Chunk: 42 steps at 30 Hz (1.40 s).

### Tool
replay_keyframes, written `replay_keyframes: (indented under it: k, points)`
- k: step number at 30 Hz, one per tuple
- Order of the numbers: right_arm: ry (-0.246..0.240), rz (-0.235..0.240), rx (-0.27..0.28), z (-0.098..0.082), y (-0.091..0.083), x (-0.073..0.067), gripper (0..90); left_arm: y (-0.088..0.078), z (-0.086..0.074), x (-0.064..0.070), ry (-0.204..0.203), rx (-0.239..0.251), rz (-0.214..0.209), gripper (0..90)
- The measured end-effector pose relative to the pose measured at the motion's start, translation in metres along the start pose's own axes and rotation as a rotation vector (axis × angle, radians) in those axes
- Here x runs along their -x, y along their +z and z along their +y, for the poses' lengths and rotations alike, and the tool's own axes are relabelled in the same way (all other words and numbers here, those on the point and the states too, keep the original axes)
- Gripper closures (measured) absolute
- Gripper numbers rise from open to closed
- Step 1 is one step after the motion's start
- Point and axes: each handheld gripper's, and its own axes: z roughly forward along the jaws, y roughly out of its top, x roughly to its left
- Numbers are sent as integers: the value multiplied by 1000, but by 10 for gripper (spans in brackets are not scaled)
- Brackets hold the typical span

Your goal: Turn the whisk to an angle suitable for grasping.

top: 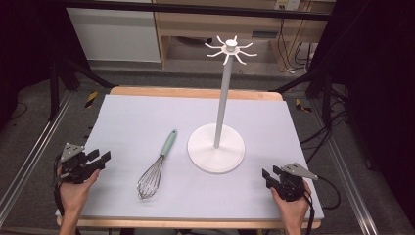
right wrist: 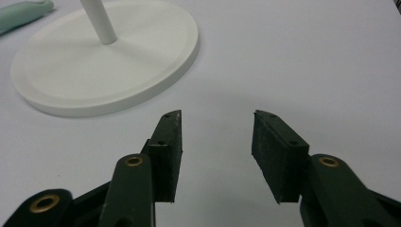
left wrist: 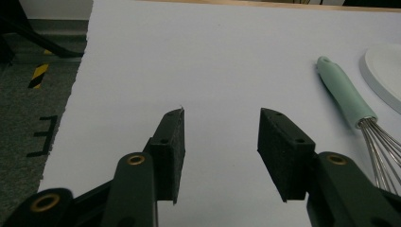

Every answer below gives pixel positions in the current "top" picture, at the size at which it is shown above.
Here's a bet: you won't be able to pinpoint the pale lilac table mat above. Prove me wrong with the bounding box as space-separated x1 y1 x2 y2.
54 94 326 220

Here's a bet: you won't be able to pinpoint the whisk with green handle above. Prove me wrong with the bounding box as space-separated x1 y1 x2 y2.
136 129 178 201

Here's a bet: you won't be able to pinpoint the person's right hand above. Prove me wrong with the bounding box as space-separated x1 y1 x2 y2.
269 180 312 227

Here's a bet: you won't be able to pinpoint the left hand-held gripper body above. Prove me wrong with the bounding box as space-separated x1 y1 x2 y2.
59 142 101 184

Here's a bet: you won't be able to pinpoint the wooden table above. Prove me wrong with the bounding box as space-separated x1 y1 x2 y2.
56 85 323 230

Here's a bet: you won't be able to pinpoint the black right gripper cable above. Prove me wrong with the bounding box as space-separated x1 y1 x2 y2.
302 175 343 235

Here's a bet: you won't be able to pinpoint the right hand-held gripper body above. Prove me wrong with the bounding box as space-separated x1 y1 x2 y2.
273 162 319 202

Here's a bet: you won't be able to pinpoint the black hanging desk cables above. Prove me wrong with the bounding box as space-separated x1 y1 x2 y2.
276 18 316 74

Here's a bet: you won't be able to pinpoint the white hook stand rack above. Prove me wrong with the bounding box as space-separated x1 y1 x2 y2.
187 34 258 174

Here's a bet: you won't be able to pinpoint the black metal frame bar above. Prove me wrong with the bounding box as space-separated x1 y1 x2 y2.
58 0 331 22

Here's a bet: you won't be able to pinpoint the person's left hand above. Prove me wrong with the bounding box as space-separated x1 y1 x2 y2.
56 165 102 214

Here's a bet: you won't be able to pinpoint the yellow black tape marker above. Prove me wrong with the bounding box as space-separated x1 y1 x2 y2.
84 91 99 109
295 98 313 114

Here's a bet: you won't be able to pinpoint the white cabinet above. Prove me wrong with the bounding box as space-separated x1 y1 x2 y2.
66 7 161 64

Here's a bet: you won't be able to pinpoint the black floor cables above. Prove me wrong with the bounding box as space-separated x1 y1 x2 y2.
299 109 349 165

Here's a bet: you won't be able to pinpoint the metal floor rail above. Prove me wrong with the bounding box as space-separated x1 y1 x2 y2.
311 97 380 235
0 90 75 227

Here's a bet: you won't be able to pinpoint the black metal stand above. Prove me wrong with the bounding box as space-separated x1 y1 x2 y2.
48 55 116 122
267 67 346 126

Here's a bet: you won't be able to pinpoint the light wooden desk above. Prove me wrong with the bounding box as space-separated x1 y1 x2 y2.
152 0 337 72

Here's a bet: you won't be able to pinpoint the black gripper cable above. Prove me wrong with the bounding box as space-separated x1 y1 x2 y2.
53 155 67 217
302 175 343 235

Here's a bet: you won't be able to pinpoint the dark curtain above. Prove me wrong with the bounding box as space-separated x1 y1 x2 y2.
309 0 415 226
0 0 89 131

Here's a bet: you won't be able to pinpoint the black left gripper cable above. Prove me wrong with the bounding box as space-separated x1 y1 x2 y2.
53 155 67 217

